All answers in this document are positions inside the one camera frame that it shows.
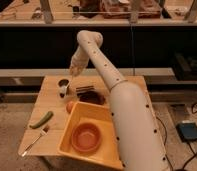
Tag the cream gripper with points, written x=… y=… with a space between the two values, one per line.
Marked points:
x=76 y=67

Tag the dish brush with wooden handle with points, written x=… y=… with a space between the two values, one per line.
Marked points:
x=63 y=91

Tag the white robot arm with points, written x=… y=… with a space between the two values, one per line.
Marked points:
x=140 y=145

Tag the small metal cup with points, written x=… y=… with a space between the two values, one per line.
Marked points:
x=63 y=83

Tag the striped dark block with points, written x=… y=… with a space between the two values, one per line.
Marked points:
x=84 y=89

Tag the wooden table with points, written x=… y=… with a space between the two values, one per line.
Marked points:
x=49 y=100

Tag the dark brown bowl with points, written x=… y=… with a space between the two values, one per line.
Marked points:
x=92 y=97

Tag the orange ball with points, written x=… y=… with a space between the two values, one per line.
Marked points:
x=69 y=106

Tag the green cucumber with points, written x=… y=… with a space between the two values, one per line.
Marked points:
x=43 y=120

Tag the yellow plastic tub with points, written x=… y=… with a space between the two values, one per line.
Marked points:
x=107 y=154

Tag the silver fork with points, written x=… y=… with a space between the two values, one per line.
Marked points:
x=42 y=133

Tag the orange bowl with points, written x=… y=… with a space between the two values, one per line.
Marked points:
x=86 y=138

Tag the black foot pedal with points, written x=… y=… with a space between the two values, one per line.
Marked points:
x=187 y=131

